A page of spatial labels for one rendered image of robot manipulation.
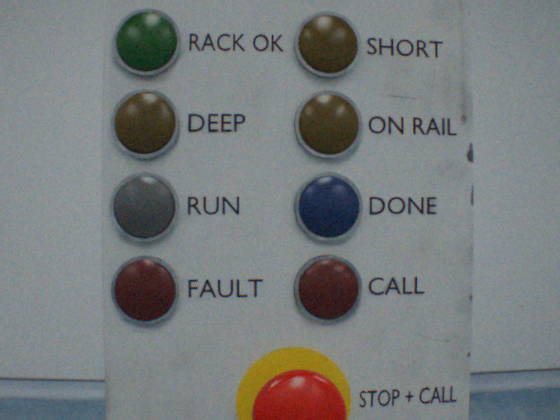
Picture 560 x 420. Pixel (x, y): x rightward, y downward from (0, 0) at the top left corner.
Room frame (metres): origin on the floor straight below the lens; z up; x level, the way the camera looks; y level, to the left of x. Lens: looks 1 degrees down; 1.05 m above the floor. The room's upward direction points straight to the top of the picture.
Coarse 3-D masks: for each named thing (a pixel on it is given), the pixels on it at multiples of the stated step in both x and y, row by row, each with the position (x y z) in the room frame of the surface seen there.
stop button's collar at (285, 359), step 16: (272, 352) 0.32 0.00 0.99; (288, 352) 0.32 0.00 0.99; (304, 352) 0.32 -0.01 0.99; (256, 368) 0.32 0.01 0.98; (272, 368) 0.32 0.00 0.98; (288, 368) 0.32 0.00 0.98; (304, 368) 0.32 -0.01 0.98; (320, 368) 0.32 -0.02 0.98; (336, 368) 0.32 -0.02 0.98; (240, 384) 0.32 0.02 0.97; (256, 384) 0.32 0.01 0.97; (336, 384) 0.32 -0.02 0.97; (240, 400) 0.32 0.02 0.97; (432, 400) 0.33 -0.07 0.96; (448, 400) 0.33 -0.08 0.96; (240, 416) 0.32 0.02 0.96
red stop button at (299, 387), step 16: (272, 384) 0.30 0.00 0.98; (288, 384) 0.30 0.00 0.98; (304, 384) 0.30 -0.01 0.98; (320, 384) 0.30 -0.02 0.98; (256, 400) 0.30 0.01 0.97; (272, 400) 0.29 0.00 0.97; (288, 400) 0.29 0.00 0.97; (304, 400) 0.29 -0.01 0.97; (320, 400) 0.29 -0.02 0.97; (336, 400) 0.30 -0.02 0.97; (256, 416) 0.30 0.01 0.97; (272, 416) 0.29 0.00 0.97; (288, 416) 0.29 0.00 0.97; (304, 416) 0.29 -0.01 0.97; (320, 416) 0.29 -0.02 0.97; (336, 416) 0.30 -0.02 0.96
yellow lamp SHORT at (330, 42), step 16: (320, 16) 0.32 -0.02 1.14; (304, 32) 0.32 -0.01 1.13; (320, 32) 0.32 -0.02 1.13; (336, 32) 0.32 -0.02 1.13; (352, 32) 0.32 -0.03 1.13; (304, 48) 0.32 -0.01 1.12; (320, 48) 0.32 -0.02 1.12; (336, 48) 0.32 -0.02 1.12; (352, 48) 0.32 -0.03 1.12; (320, 64) 0.32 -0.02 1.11; (336, 64) 0.32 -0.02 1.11
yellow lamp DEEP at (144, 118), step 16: (144, 96) 0.31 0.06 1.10; (160, 96) 0.31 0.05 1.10; (128, 112) 0.31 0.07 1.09; (144, 112) 0.31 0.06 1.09; (160, 112) 0.31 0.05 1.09; (128, 128) 0.31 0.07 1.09; (144, 128) 0.31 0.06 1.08; (160, 128) 0.31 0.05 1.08; (128, 144) 0.31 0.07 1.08; (144, 144) 0.31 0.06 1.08; (160, 144) 0.31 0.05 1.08
